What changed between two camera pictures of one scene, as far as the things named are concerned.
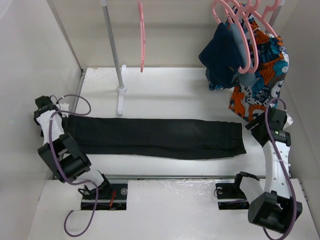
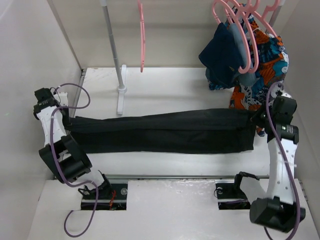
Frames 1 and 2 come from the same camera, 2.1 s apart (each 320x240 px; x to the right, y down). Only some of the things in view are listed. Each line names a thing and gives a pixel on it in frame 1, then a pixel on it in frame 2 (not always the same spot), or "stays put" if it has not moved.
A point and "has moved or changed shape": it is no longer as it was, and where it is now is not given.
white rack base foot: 121,90 stays put
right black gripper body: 255,130 -> 260,117
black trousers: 154,137 has moved or changed shape
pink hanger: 142,35 stays put
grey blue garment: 245,77 stays put
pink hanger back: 268,8 stays put
